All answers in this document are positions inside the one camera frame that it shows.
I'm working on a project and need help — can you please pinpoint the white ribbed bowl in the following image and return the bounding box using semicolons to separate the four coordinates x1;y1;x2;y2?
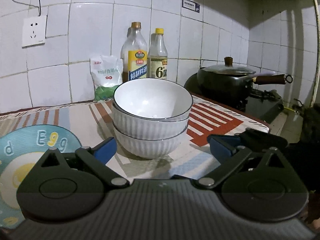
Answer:
112;102;188;140
113;123;188;159
114;78;193;121

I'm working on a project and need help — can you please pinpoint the blue fried egg plate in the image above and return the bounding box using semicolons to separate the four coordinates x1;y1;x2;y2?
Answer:
0;125;81;229

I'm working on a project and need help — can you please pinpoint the gas stove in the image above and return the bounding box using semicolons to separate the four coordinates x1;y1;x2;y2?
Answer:
239;89;284;124

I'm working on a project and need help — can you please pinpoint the striped patchwork table cloth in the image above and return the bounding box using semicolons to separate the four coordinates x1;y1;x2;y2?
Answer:
1;97;269;180

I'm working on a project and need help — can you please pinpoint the black wok with lid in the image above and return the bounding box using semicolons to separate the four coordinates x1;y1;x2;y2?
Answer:
184;57;293;106

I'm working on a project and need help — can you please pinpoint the white green salt bag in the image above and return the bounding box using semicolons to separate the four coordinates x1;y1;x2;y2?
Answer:
90;55;123;101

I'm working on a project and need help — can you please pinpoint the vinegar bottle yellow cap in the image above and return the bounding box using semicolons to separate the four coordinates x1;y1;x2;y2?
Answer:
149;28;168;80

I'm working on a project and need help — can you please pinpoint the cooking wine bottle yellow label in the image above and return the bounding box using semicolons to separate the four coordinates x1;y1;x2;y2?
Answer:
120;22;148;82

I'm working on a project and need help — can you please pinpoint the white wall socket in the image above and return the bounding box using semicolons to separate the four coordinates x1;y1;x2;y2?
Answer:
22;15;47;48

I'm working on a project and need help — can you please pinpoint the blue wall sticker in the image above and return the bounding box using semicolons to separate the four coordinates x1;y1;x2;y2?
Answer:
182;0;200;13

